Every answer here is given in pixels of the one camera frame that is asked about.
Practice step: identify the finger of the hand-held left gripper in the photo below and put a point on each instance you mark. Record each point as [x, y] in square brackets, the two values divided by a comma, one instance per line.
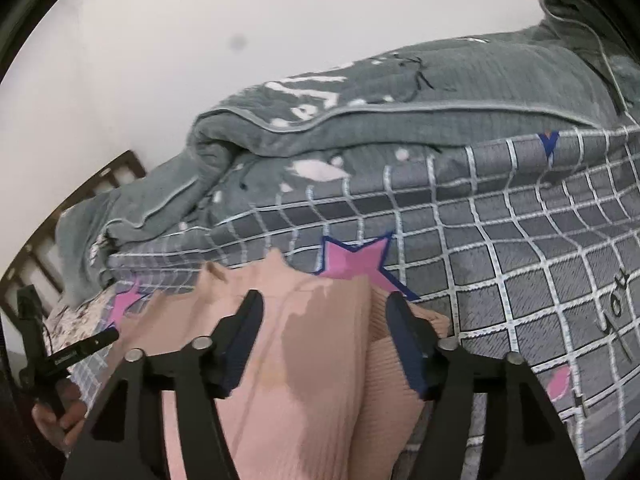
[29, 315]
[97, 340]

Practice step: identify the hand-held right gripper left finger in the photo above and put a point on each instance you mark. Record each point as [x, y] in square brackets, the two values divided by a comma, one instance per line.
[240, 355]

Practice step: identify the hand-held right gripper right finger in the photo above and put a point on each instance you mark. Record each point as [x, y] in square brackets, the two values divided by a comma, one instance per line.
[407, 355]

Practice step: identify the pink knit sweater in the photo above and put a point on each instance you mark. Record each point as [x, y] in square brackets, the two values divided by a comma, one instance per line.
[300, 410]

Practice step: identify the person's left hand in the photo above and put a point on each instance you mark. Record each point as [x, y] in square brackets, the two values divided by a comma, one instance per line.
[52, 427]

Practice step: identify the floral bed sheet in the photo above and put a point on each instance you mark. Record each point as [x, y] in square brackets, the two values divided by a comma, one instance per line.
[67, 310]

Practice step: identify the grey checked star blanket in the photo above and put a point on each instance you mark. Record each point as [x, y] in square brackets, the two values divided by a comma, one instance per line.
[500, 285]

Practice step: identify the dark wooden headboard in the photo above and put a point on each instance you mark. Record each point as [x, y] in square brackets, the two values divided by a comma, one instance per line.
[115, 175]

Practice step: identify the grey fleece quilt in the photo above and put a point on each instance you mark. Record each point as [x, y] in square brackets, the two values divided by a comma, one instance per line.
[450, 90]

